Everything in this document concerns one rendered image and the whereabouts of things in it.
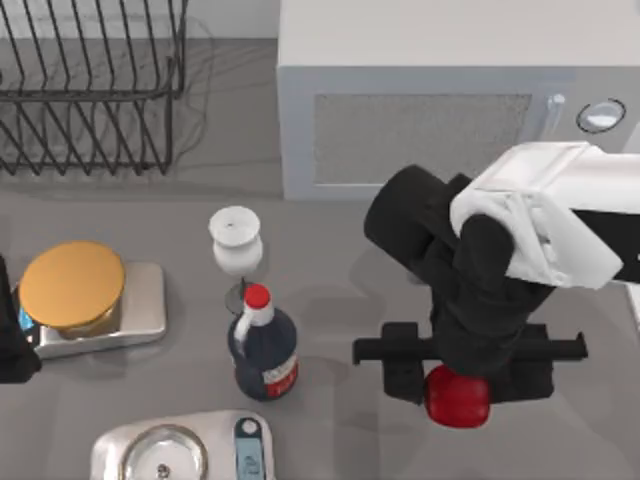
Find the red apple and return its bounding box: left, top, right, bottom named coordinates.
left=423, top=363, right=491, bottom=430

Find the dark bottle with red cap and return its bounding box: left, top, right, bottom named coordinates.
left=227, top=283, right=301, bottom=403

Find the white goblet cup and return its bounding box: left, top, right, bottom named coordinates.
left=207, top=205, right=264, bottom=317

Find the microwave door with grey window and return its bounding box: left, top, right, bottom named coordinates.
left=278, top=65, right=576, bottom=202

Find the silver scale with round plate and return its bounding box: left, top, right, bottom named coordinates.
left=89, top=409, right=277, bottom=480

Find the round microwave knob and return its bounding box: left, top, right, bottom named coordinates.
left=574, top=97, right=628, bottom=135

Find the silver kitchen scale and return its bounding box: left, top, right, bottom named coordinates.
left=16, top=261, right=168, bottom=361

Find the pale microwave oven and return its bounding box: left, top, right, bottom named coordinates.
left=277, top=0, right=640, bottom=202

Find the jar with yellow lid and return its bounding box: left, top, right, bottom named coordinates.
left=18, top=240, right=127, bottom=342

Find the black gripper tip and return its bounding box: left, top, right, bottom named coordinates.
left=0, top=254, right=43, bottom=385

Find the clear microwave door handle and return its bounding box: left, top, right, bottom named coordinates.
left=543, top=93, right=567, bottom=147

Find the black wire dish rack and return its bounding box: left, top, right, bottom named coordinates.
left=0, top=0, right=190, bottom=177

